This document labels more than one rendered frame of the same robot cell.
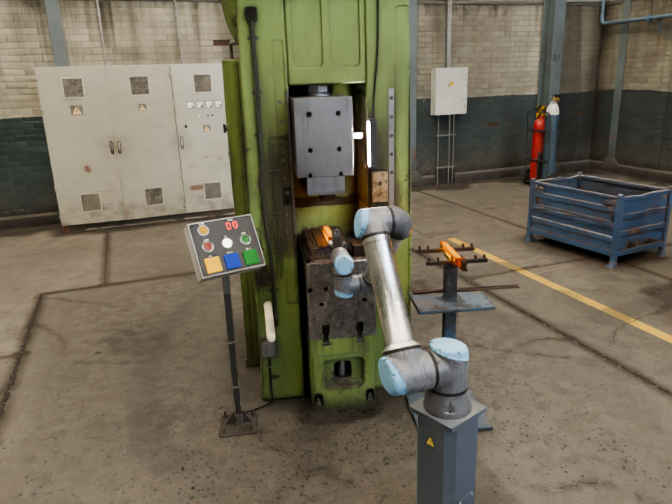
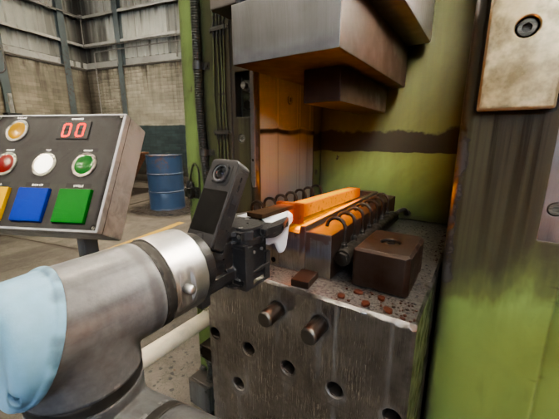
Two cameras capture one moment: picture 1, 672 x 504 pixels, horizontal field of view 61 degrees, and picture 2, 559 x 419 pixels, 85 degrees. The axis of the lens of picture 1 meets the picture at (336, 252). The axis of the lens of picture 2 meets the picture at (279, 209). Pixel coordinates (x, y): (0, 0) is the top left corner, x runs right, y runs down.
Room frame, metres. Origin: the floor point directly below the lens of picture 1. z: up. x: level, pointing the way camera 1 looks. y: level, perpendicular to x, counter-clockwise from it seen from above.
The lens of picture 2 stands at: (2.57, -0.31, 1.15)
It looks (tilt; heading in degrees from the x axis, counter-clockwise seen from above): 13 degrees down; 41
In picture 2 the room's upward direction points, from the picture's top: straight up
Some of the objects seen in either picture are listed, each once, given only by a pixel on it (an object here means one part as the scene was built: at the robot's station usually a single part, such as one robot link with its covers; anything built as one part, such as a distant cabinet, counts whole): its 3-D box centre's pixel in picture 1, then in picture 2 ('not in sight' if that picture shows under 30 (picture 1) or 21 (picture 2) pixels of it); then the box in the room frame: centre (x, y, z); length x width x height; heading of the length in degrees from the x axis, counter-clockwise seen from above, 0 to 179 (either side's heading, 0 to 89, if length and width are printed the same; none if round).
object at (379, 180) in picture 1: (379, 186); (523, 45); (3.14, -0.26, 1.27); 0.09 x 0.02 x 0.17; 98
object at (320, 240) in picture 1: (323, 241); (328, 219); (3.17, 0.07, 0.96); 0.42 x 0.20 x 0.09; 8
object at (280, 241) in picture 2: not in sight; (280, 233); (2.91, -0.01, 1.00); 0.09 x 0.03 x 0.06; 5
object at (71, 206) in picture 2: (250, 257); (73, 206); (2.76, 0.43, 1.01); 0.07 x 0.05 x 0.07; 123
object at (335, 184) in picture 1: (321, 179); (334, 54); (3.17, 0.07, 1.32); 0.42 x 0.20 x 0.10; 8
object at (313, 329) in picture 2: not in sight; (314, 330); (2.90, -0.08, 0.87); 0.04 x 0.03 x 0.03; 8
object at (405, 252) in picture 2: (359, 247); (389, 260); (3.05, -0.13, 0.95); 0.12 x 0.08 x 0.06; 8
